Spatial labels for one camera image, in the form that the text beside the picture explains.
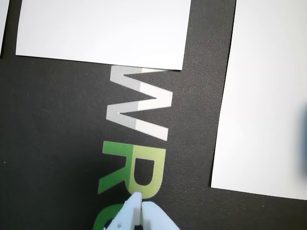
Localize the white paper sheet marked HOME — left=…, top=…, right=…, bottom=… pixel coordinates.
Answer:
left=210, top=0, right=307, bottom=201

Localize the white paper sheet marked 1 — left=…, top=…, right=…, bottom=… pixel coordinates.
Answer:
left=15, top=0, right=192, bottom=71

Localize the white paper sheet marked 2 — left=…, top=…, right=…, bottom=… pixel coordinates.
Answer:
left=0, top=0, right=10, bottom=58

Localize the dark grey printed mat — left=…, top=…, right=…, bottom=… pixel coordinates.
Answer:
left=0, top=0, right=307, bottom=230

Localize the blue paper box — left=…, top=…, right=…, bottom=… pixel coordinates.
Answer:
left=298, top=99, right=307, bottom=173

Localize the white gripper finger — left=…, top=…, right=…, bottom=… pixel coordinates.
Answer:
left=141, top=201, right=181, bottom=230
left=103, top=191, right=144, bottom=230

